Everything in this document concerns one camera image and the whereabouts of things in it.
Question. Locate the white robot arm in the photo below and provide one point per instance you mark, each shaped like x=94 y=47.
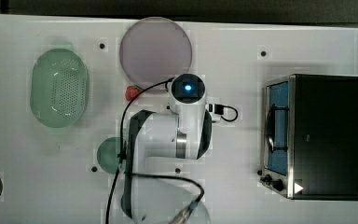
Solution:
x=151 y=197

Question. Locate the black toaster oven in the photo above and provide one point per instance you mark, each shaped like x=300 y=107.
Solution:
x=310 y=137

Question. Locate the pink round plate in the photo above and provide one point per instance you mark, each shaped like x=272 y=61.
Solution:
x=153 y=50

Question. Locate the green mug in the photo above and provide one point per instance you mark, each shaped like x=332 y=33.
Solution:
x=107 y=154

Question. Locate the green perforated colander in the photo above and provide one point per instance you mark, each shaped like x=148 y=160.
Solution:
x=59 y=88

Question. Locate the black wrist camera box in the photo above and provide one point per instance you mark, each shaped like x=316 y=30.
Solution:
x=216 y=109

